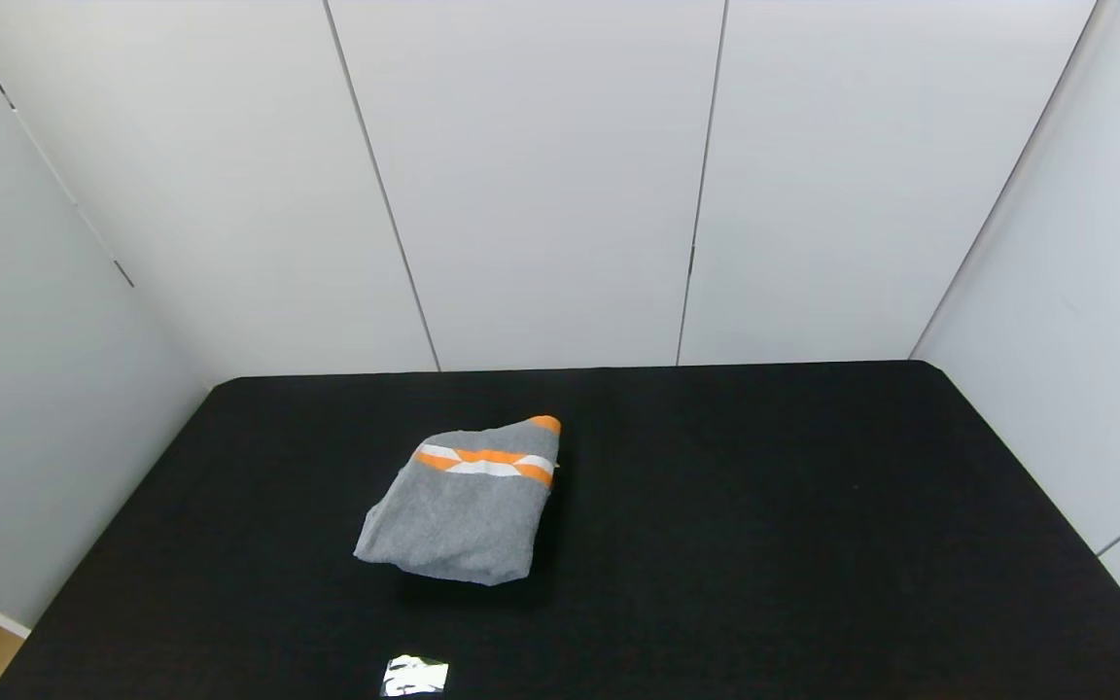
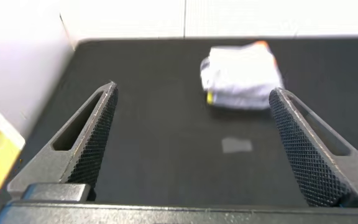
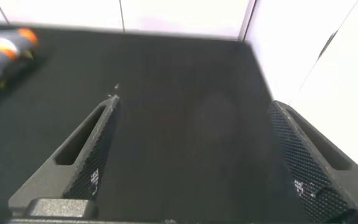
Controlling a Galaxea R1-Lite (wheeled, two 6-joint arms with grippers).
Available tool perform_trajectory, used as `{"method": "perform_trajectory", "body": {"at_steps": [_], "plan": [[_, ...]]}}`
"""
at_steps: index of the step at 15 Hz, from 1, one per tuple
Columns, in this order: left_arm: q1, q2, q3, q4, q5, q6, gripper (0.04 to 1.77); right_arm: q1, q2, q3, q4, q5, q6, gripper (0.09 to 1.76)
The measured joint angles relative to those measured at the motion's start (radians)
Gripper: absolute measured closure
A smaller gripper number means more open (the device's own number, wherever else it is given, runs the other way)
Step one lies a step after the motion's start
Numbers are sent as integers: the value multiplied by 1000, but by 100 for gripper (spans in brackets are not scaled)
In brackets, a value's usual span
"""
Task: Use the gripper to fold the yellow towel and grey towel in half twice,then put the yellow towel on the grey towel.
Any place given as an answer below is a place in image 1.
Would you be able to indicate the grey towel with orange marks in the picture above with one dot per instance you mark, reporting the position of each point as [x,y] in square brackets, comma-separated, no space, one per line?
[463,515]

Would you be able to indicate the crumpled clear plastic scrap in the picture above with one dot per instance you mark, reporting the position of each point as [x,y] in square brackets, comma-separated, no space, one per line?
[414,676]

